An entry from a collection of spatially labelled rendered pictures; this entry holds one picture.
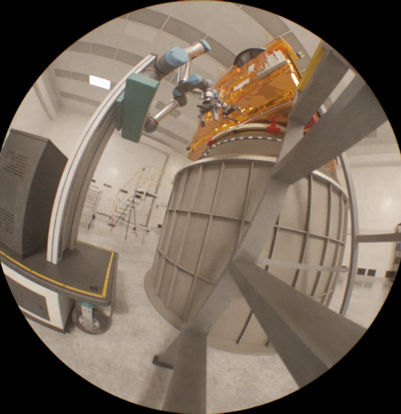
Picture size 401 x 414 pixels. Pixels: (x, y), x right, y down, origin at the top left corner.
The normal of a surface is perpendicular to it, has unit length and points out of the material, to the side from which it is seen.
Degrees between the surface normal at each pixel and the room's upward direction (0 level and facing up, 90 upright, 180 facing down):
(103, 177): 90
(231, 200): 90
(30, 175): 90
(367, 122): 180
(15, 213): 90
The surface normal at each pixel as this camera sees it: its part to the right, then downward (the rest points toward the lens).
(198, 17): -0.24, 0.96
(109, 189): 0.55, 0.00
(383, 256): -0.80, -0.29
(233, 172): -0.51, -0.26
